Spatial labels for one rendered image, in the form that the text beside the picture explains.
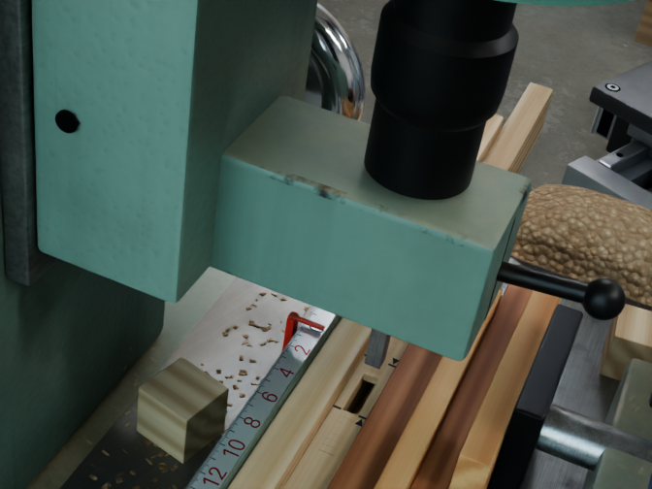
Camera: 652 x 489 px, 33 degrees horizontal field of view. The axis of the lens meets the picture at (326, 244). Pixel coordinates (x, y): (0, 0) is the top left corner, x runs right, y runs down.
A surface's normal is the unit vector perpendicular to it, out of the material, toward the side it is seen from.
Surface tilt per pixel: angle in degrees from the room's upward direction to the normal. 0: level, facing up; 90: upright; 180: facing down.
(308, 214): 90
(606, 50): 0
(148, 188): 90
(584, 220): 23
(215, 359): 0
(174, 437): 90
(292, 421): 0
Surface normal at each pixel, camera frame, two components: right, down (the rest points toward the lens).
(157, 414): -0.59, 0.42
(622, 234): 0.02, -0.54
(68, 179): -0.39, 0.51
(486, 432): 0.14, -0.79
